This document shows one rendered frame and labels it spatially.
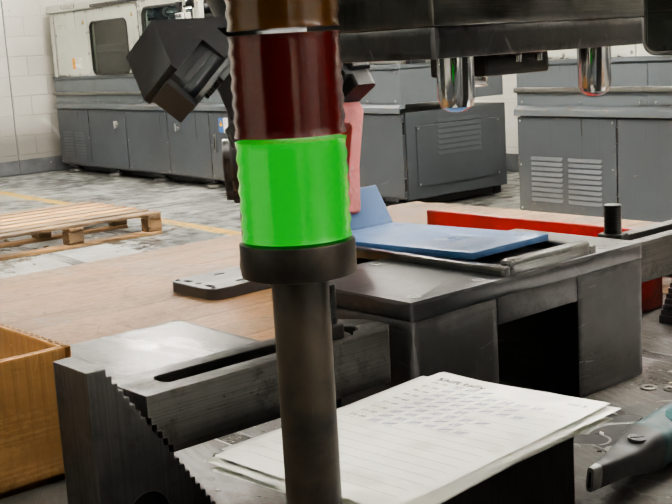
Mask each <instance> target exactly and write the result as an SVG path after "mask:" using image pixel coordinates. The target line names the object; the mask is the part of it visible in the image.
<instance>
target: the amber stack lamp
mask: <svg viewBox="0 0 672 504"><path fill-rule="evenodd" d="M225 3H226V12H225V17H226V20H227V23H228V25H227V30H226V32H251V31H271V30H288V29H304V28H319V27H331V26H340V22H339V19H338V14H339V9H340V8H339V5H338V1H337V0H225Z"/></svg>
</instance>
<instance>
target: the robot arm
mask: <svg viewBox="0 0 672 504"><path fill-rule="evenodd" d="M206 1H207V3H208V5H209V7H210V10H211V12H212V14H213V16H214V17H206V18H185V19H164V20H152V21H151V22H150V24H149V25H148V26H147V28H146V29H145V31H144V32H143V33H142V35H141V36H140V38H139V39H138V40H137V42H136V43H135V45H134V46H133V47H132V49H131V50H130V52H129V53H128V54H127V56H126V59H127V61H128V63H129V66H130V68H131V70H132V73H133V75H134V78H135V80H136V82H137V85H138V87H139V89H140V92H141V94H142V97H143V99H144V100H145V101H146V102H147V103H149V104H151V103H152V102H154V103H155V104H157V105H158V106H159V107H161V108H162V109H164V110H165V111H166V112H167V113H169V114H170V115H171V116H172V117H174V118H175V119H176V120H177V121H178V122H180V123H181V122H182V121H183V120H184V119H185V118H186V116H187V115H188V114H189V113H191V112H192V111H193V109H194V108H195V107H196V106H197V105H198V103H199V102H200V101H201V100H202V99H203V97H205V98H206V99H209V97H210V96H211V95H212V94H213V93H214V91H215V90H216V89H217V90H218V93H219V95H220V97H221V99H222V102H223V104H224V106H225V108H226V111H227V117H228V127H227V128H226V129H225V130H224V132H225V134H226V136H227V138H228V139H222V163H223V172H224V179H225V187H226V195H227V200H234V202H235V203H239V206H240V201H241V199H240V196H239V193H238V189H239V181H238V178H237V172H238V165H237V162H236V154H237V149H236V146H235V142H236V141H240V139H235V138H234V135H235V126H234V123H233V117H234V110H233V107H232V99H233V94H232V91H231V88H230V87H231V81H232V78H231V75H230V72H229V69H230V63H231V62H230V59H229V56H228V50H229V43H228V40H227V37H230V36H243V35H257V34H273V33H290V32H307V28H304V29H288V30H271V31H251V32H226V30H227V25H228V23H227V20H226V17H225V12H226V3H225V0H206ZM202 65H203V66H202ZM201 66H202V67H201ZM369 68H370V64H369V62H361V63H343V66H342V71H341V74H342V77H343V80H344V82H343V88H342V91H343V94H344V97H345V99H344V104H343V108H344V111H345V114H346V115H345V120H344V124H345V128H346V132H344V133H340V134H343V135H347V138H346V143H345V145H346V148H347V151H348V154H347V159H346V162H347V165H348V168H349V170H348V175H347V178H348V181H349V184H350V186H349V191H348V195H349V198H350V207H349V211H350V214H351V215H352V214H356V213H359V212H360V210H361V205H360V172H359V166H360V151H361V138H362V125H363V112H364V111H363V108H362V106H361V104H360V102H359V101H360V100H361V99H362V98H363V97H364V96H365V95H366V94H367V93H368V92H369V91H370V90H371V89H372V88H374V86H375V82H374V80H373V78H372V76H371V74H370V72H369V70H368V69H369ZM184 87H185V88H184ZM172 282H173V292H174V293H178V294H182V295H187V296H191V297H196V298H200V299H205V300H220V299H225V298H229V297H233V296H238V295H242V294H247V293H251V292H255V291H260V290H264V289H268V288H272V287H271V284H260V283H254V282H250V281H247V280H245V279H243V278H242V275H241V265H240V266H238V267H233V268H228V269H223V270H219V271H214V272H209V273H204V274H199V275H194V276H190V277H185V278H180V279H176V280H173V281H172Z"/></svg>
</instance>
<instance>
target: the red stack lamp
mask: <svg viewBox="0 0 672 504"><path fill-rule="evenodd" d="M340 32H341V30H329V31H308V32H290V33H273V34H257V35H243V36H230V37H227V40H228V43H229V50H228V56H229V59H230V62H231V63H230V69H229V72H230V75H231V78H232V81H231V87H230V88H231V91H232V94H233V99H232V107H233V110H234V117H233V123H234V126H235V135H234V138H235V139H240V140H274V139H293V138H307V137H317V136H326V135H334V134H340V133H344V132H346V128H345V124H344V120H345V115H346V114H345V111H344V108H343V104H344V99H345V97H344V94H343V91H342V88H343V82H344V80H343V77H342V74H341V71H342V66H343V63H342V60H341V57H340V54H341V49H342V46H341V43H340V40H339V37H340Z"/></svg>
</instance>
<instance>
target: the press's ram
mask: <svg viewBox="0 0 672 504"><path fill-rule="evenodd" d="M337 1H338V5H339V8H340V9H339V14H338V19H339V22H340V26H331V27H319V28H307V32H308V31H329V30H341V32H340V37H339V40H340V43H341V46H342V49H341V54H340V57H341V60H342V63H361V62H385V61H409V60H431V76H432V77H433V78H437V98H438V101H439V104H440V107H441V108H442V109H444V110H446V111H448V112H454V113H458V112H463V111H466V110H468V109H469V108H471V107H472V106H473V104H474V100H475V97H476V96H475V87H484V86H487V85H488V76H499V75H510V74H521V73H532V72H542V71H547V70H548V52H547V51H555V50H569V49H577V84H578V87H579V90H580V92H582V93H583V94H585V95H587V96H599V95H603V94H604V93H606V92H607V91H609V89H610V86H611V83H612V71H611V46H623V45H636V44H643V43H644V18H643V17H642V16H643V15H644V0H337Z"/></svg>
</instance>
